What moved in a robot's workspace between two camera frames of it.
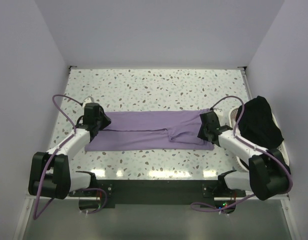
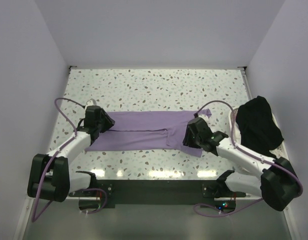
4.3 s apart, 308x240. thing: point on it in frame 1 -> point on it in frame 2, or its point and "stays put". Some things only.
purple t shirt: (175, 130) stays put
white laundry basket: (243, 164) stays put
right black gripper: (201, 135) -> (187, 141)
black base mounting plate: (158, 193) stays put
